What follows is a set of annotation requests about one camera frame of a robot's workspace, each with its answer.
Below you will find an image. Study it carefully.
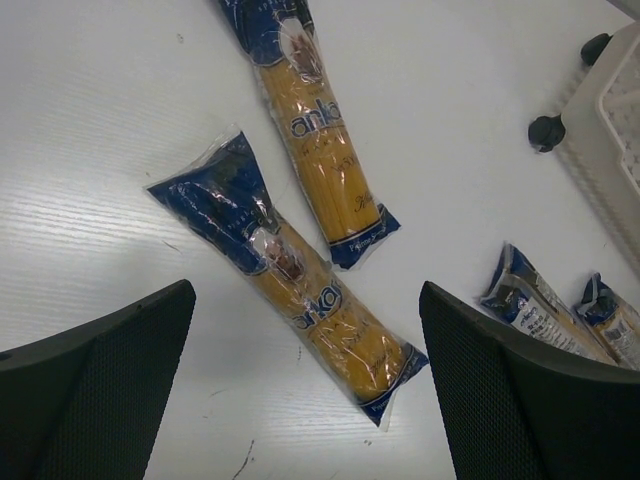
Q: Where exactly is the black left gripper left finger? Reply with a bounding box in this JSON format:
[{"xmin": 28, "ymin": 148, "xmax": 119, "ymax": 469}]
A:
[{"xmin": 1, "ymin": 280, "xmax": 196, "ymax": 479}]

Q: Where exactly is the spaghetti bag label side right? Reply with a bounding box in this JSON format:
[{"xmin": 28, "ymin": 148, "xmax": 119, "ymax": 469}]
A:
[{"xmin": 574, "ymin": 273, "xmax": 639, "ymax": 371}]

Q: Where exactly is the spaghetti bag label side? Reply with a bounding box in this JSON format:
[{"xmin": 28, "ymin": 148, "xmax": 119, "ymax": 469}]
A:
[
  {"xmin": 574, "ymin": 273, "xmax": 639, "ymax": 371},
  {"xmin": 479, "ymin": 243, "xmax": 618, "ymax": 366}
]

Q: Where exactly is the spaghetti bag label side middle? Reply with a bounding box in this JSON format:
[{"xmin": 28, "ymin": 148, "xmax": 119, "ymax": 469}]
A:
[{"xmin": 479, "ymin": 243, "xmax": 618, "ymax": 366}]

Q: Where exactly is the spaghetti bag blue yellow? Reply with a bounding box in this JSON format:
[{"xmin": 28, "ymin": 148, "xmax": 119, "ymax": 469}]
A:
[
  {"xmin": 220, "ymin": 1, "xmax": 400, "ymax": 270},
  {"xmin": 146, "ymin": 129, "xmax": 429, "ymax": 427}
]

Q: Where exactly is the cream two-tier rolling cart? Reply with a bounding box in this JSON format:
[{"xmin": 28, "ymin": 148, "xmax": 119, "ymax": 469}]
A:
[{"xmin": 527, "ymin": 21, "xmax": 639, "ymax": 273}]

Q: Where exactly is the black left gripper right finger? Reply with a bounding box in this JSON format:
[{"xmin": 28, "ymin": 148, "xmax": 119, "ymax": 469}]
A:
[{"xmin": 419, "ymin": 282, "xmax": 639, "ymax": 479}]

